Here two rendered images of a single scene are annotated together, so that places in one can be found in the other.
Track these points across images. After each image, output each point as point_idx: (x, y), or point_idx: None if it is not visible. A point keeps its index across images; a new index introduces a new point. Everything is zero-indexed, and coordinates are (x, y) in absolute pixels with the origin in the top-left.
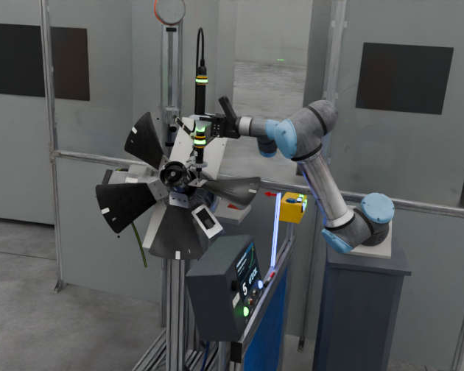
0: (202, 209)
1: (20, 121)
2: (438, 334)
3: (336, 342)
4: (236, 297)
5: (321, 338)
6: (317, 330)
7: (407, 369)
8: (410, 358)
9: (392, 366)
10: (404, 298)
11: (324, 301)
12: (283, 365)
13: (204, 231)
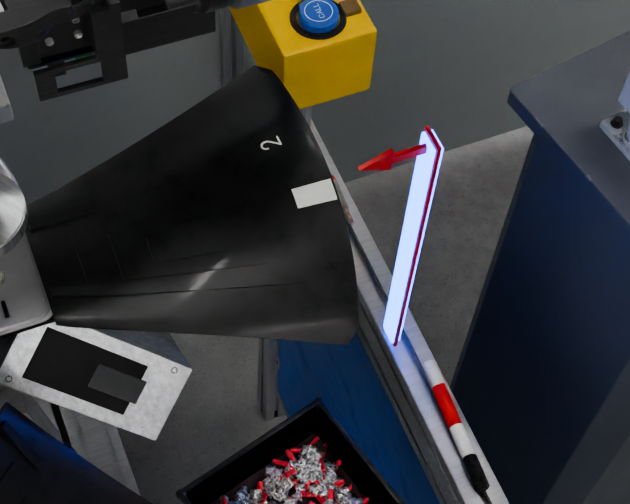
0: (45, 338)
1: None
2: (594, 41)
3: None
4: None
5: (592, 429)
6: None
7: (511, 142)
8: (521, 121)
9: (476, 156)
10: (517, 1)
11: (599, 346)
12: (247, 337)
13: (114, 425)
